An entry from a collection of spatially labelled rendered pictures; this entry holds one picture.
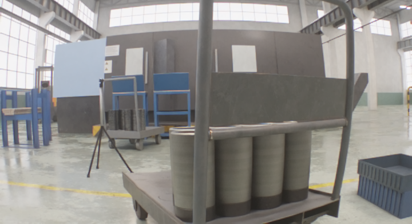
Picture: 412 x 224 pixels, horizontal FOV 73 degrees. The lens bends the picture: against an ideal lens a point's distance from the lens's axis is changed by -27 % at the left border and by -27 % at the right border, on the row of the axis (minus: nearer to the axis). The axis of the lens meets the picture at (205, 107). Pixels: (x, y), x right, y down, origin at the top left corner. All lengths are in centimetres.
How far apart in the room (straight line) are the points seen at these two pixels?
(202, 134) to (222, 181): 27
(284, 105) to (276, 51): 658
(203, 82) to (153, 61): 654
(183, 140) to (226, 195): 22
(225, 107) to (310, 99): 28
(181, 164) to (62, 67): 698
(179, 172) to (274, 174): 31
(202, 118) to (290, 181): 50
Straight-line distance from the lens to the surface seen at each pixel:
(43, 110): 551
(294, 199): 127
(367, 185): 212
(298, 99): 103
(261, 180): 117
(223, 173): 111
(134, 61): 743
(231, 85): 90
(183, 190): 106
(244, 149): 110
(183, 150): 104
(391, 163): 237
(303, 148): 124
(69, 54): 790
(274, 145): 116
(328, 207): 133
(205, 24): 86
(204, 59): 85
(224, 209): 113
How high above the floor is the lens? 62
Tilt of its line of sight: 1 degrees down
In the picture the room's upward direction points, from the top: 1 degrees counter-clockwise
